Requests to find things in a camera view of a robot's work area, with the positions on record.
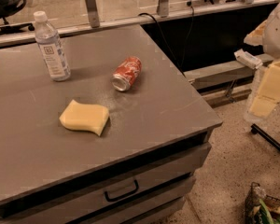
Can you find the small white packet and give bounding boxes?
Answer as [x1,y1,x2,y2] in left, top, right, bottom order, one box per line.
[234,49,263,69]

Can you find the clear plastic water bottle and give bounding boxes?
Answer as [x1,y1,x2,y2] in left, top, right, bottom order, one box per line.
[34,11,71,81]

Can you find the yellow sponge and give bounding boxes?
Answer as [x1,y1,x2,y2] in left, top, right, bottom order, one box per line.
[59,100,109,136]

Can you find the grey drawer cabinet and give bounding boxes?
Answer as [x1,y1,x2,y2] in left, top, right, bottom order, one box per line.
[0,26,221,224]

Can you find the red soda can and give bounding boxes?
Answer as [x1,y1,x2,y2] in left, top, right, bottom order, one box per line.
[111,56,142,91]

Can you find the black drawer handle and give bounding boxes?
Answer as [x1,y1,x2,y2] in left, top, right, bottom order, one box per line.
[104,179,139,203]

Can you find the black cable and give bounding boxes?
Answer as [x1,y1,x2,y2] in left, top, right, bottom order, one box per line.
[137,5,195,77]

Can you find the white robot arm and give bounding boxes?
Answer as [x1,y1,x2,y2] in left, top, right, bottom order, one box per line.
[244,3,280,119]

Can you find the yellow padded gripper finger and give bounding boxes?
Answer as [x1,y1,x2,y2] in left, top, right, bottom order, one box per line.
[248,60,280,118]

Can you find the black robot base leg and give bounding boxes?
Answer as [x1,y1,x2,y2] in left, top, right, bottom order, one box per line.
[251,124,280,152]

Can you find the wire basket with snack bags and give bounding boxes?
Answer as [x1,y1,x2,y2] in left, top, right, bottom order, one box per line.
[245,182,280,224]

